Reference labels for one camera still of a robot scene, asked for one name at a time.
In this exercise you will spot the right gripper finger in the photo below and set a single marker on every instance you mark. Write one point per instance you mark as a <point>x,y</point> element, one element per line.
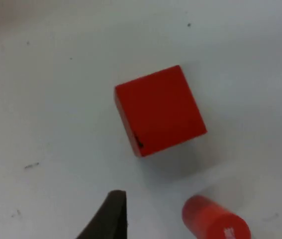
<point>111,219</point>

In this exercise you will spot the red cylinder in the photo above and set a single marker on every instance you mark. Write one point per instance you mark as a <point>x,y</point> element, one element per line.
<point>213,219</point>

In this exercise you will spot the red cube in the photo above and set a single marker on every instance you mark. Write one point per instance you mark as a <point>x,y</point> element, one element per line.
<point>159,110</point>

